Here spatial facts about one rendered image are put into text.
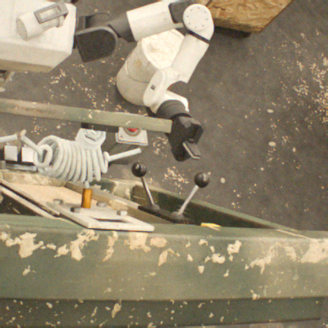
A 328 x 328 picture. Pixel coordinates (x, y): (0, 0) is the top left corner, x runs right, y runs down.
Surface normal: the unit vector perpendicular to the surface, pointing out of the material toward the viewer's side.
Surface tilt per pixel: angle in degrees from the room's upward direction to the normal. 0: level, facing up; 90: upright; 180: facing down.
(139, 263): 30
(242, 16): 90
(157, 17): 47
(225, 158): 0
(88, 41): 60
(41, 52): 68
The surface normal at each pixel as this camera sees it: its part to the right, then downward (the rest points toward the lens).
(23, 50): 0.29, 0.69
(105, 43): 0.08, 0.51
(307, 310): 0.46, 0.11
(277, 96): 0.46, -0.41
